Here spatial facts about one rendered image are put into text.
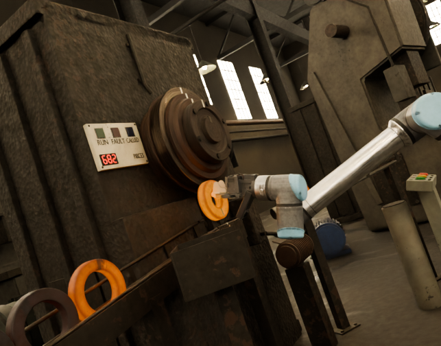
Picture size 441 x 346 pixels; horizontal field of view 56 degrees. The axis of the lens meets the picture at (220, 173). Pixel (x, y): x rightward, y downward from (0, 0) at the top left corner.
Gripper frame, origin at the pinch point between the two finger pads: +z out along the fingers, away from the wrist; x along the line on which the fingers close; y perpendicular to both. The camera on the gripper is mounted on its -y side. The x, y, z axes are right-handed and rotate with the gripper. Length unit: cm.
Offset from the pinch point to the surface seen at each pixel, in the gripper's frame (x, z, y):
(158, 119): 1.0, 20.6, 31.5
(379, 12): -278, -20, 117
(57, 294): 65, 9, -14
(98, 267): 50, 10, -12
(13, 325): 78, 9, -17
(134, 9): -364, 339, 224
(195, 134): -6.8, 9.4, 23.6
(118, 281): 45.2, 7.8, -18.3
